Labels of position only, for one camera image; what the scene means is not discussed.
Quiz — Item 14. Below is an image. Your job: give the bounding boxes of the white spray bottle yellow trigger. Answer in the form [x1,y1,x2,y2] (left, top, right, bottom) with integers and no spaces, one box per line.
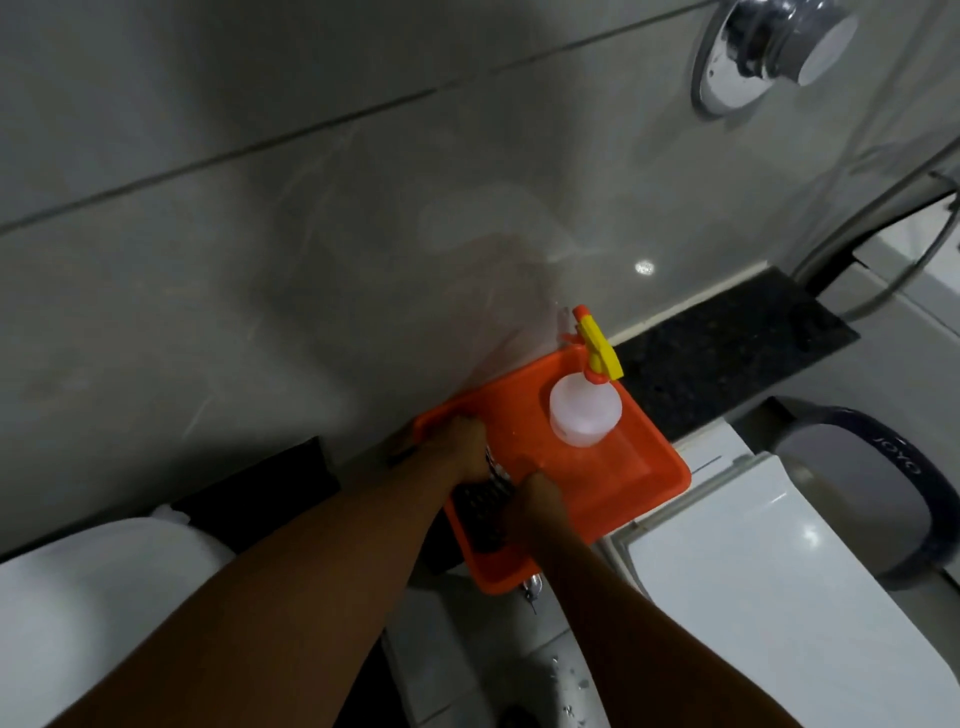
[548,304,625,450]

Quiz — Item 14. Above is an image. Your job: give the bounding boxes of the person's right forearm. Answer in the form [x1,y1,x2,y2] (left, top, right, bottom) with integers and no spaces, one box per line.
[523,519,783,728]

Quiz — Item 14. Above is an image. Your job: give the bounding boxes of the chrome wall flush valve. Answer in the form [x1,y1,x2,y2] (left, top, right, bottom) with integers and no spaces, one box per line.
[690,0,861,121]

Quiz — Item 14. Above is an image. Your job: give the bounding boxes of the person's left forearm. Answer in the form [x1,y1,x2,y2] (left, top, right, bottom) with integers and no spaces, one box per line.
[45,454,454,728]

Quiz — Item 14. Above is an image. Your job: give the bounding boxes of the person's left hand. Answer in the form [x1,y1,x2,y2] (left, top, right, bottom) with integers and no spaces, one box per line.
[408,414,492,498]

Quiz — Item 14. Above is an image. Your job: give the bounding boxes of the black scrub brush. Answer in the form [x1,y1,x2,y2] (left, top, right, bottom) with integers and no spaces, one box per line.
[454,444,520,558]

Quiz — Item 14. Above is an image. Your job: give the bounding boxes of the white toilet lid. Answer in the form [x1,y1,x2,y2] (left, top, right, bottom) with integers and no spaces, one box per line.
[600,431,960,728]

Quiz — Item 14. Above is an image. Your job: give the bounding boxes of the person's right hand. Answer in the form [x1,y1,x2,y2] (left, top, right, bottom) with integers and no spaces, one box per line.
[499,471,574,558]

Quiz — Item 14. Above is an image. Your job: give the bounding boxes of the dark blue rimmed bucket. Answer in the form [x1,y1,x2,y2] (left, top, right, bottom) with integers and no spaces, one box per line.
[763,396,960,594]

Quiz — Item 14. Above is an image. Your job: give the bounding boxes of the grey flexible hose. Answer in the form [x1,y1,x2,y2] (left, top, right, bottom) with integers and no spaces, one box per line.
[831,191,960,322]

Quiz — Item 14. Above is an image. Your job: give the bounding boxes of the orange plastic tray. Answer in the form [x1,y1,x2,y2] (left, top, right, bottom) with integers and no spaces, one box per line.
[411,342,693,597]

